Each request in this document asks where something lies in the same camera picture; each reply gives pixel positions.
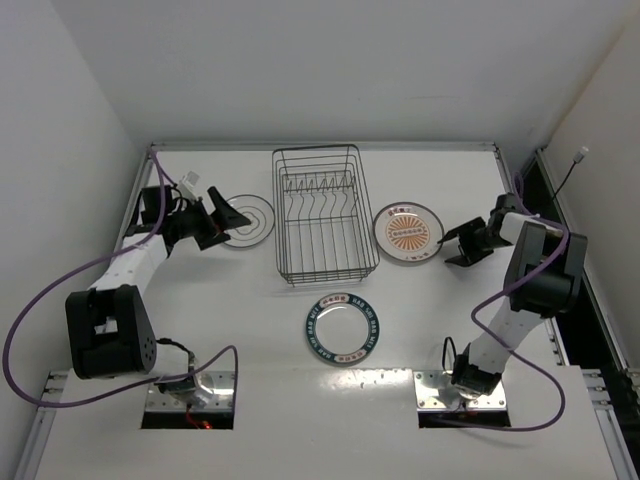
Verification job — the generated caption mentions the white plate orange sunburst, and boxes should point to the white plate orange sunburst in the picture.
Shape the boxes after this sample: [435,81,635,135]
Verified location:
[373,202,444,263]

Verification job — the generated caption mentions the white plate teal rim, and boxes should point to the white plate teal rim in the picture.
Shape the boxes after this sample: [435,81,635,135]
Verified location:
[304,292,380,367]

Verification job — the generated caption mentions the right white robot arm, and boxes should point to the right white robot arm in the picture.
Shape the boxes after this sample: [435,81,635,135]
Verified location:
[439,193,588,396]

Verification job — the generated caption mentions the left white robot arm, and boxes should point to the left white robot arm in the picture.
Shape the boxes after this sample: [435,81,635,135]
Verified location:
[65,185,251,404]

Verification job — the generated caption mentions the white plate grey rings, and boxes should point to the white plate grey rings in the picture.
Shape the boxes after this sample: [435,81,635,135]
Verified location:
[219,193,277,249]

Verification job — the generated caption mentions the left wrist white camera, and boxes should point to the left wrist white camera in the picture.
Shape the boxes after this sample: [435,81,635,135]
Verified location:
[177,171,200,201]

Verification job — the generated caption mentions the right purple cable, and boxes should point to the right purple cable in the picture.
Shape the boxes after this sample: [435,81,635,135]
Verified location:
[439,172,571,432]

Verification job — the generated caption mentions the purple cable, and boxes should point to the purple cable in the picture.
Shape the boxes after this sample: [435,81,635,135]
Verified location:
[439,172,571,432]
[1,149,239,410]

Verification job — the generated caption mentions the grey wire dish rack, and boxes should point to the grey wire dish rack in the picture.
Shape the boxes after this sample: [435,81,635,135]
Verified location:
[272,144,380,286]

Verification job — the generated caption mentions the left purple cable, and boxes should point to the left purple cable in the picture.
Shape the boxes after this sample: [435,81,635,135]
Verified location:
[1,149,239,410]

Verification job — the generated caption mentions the black wall cable white plug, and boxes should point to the black wall cable white plug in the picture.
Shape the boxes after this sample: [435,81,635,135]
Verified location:
[551,146,589,201]

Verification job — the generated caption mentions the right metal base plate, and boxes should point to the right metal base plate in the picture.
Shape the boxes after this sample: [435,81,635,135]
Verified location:
[413,370,507,413]

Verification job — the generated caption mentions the metal base plate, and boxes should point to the metal base plate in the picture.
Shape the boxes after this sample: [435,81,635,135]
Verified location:
[413,370,507,413]
[145,371,235,413]

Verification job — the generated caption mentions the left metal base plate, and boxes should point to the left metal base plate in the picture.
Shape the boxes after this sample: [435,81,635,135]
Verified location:
[145,371,235,413]

